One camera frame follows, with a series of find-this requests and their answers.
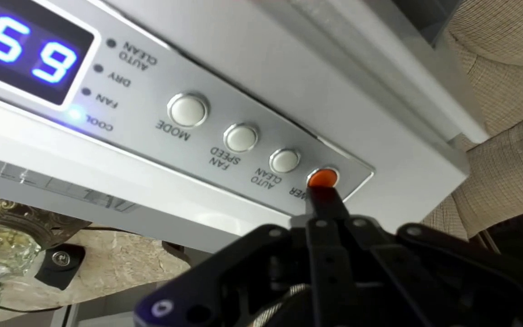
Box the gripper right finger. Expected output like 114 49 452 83
329 187 523 327

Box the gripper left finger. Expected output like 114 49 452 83
133 185 336 327

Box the white portable air conditioner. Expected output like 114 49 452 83
0 0 490 255

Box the beige marble table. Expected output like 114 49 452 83
0 229 195 312

